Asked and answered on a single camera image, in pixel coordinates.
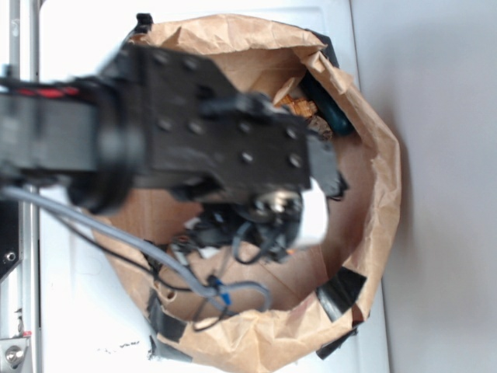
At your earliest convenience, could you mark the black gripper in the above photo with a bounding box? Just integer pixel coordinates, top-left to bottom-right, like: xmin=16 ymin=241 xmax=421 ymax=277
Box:
xmin=96 ymin=43 xmax=349 ymax=234

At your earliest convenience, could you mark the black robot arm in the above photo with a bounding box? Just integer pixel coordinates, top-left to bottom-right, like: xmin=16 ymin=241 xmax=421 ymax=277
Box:
xmin=1 ymin=44 xmax=347 ymax=217

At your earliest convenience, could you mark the orange spiral seashell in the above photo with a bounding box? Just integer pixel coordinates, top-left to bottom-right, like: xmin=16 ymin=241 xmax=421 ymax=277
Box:
xmin=273 ymin=78 xmax=318 ymax=118

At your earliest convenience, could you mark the dark grey rock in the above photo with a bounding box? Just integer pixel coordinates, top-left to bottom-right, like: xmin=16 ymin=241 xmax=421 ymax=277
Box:
xmin=307 ymin=115 xmax=333 ymax=141

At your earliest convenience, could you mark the dark teal oblong object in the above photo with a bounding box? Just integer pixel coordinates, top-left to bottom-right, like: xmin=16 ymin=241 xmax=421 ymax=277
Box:
xmin=300 ymin=71 xmax=355 ymax=136

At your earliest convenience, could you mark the brown paper bag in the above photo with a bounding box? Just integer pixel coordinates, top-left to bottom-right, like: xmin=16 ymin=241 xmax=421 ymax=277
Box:
xmin=110 ymin=14 xmax=401 ymax=372

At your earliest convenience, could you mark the grey braided cable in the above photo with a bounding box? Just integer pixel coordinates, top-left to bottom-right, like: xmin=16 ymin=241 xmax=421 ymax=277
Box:
xmin=0 ymin=186 xmax=272 ymax=312

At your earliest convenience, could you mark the thin black wire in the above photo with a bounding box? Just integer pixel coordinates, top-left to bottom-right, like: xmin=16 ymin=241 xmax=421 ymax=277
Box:
xmin=57 ymin=213 xmax=238 ymax=332

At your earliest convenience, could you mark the black metal bracket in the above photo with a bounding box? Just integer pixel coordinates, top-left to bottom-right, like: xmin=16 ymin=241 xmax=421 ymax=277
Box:
xmin=0 ymin=200 xmax=23 ymax=283

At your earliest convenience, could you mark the silver aluminium rail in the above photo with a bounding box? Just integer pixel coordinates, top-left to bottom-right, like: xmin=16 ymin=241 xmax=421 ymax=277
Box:
xmin=1 ymin=1 xmax=43 ymax=372

